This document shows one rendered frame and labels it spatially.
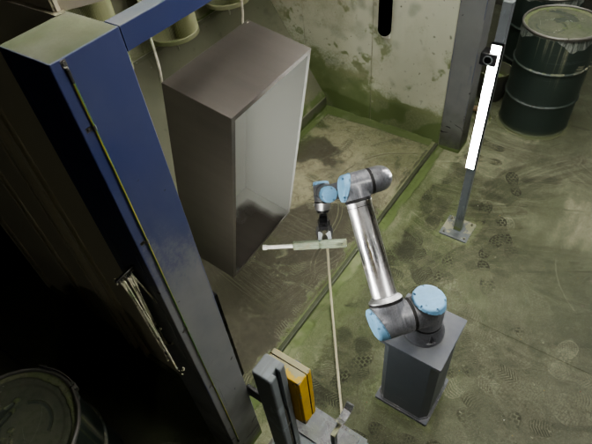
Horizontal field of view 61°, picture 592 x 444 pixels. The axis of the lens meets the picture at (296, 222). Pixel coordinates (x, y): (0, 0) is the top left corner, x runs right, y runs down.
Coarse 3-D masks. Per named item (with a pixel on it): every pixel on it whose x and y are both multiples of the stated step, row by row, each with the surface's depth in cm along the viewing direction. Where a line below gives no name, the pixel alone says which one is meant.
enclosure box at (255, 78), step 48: (240, 48) 219; (288, 48) 223; (192, 96) 198; (240, 96) 200; (288, 96) 252; (192, 144) 219; (240, 144) 292; (288, 144) 277; (192, 192) 247; (240, 192) 326; (288, 192) 307; (240, 240) 303
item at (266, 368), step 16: (256, 368) 119; (272, 368) 119; (256, 384) 123; (272, 384) 118; (272, 400) 124; (288, 400) 131; (272, 416) 134; (288, 416) 139; (272, 432) 145; (288, 432) 142
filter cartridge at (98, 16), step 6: (108, 0) 269; (84, 6) 257; (90, 6) 259; (96, 6) 261; (102, 6) 264; (108, 6) 269; (72, 12) 256; (78, 12) 259; (84, 12) 260; (90, 12) 262; (96, 12) 262; (102, 12) 265; (108, 12) 269; (114, 12) 276; (96, 18) 265; (102, 18) 266
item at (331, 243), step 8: (304, 240) 287; (312, 240) 286; (320, 240) 285; (328, 240) 284; (336, 240) 283; (344, 240) 283; (264, 248) 287; (272, 248) 288; (296, 248) 285; (304, 248) 285; (312, 248) 285
